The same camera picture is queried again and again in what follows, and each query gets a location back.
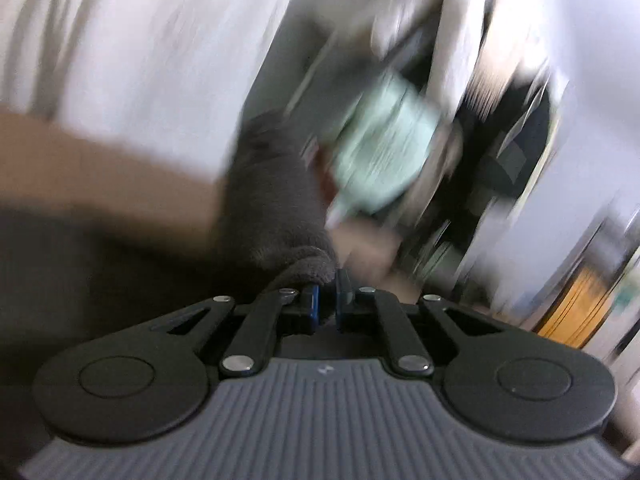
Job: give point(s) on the dark grey knitted sweater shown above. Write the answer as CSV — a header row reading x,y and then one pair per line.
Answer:
x,y
270,200

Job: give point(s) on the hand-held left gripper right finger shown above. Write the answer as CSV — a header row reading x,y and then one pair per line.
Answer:
x,y
344,305

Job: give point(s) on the white curtain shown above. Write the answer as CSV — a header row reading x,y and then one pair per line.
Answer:
x,y
125,50

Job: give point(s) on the dark object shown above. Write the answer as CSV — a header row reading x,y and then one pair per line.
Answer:
x,y
500,160

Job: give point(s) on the orange wooden furniture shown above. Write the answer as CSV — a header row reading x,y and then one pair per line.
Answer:
x,y
575,310

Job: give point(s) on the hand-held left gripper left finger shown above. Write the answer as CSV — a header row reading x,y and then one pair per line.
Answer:
x,y
311,310

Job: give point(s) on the white hanging cloth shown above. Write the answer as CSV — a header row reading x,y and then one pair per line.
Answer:
x,y
460,35

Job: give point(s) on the light green knitted cloth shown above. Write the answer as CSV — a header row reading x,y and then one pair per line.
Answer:
x,y
385,145

